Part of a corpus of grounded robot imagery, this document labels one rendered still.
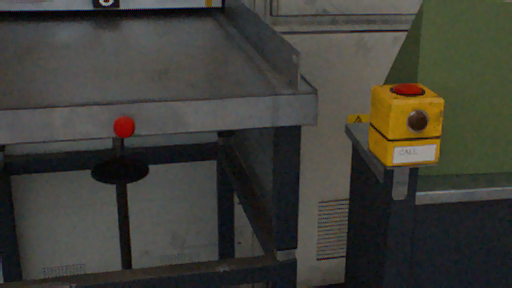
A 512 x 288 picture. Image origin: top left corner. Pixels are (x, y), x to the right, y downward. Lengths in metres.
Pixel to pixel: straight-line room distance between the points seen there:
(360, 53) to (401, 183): 0.91
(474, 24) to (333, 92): 0.89
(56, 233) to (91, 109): 0.87
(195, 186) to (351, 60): 0.52
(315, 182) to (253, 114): 0.85
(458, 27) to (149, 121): 0.49
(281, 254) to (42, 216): 0.82
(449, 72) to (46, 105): 0.60
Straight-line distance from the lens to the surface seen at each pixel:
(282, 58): 1.29
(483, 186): 1.14
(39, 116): 1.17
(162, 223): 2.00
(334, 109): 1.96
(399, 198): 1.08
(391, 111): 1.01
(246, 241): 2.07
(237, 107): 1.19
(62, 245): 2.01
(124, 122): 1.12
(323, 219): 2.08
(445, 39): 1.10
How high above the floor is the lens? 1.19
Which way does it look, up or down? 21 degrees down
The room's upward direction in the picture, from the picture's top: 3 degrees clockwise
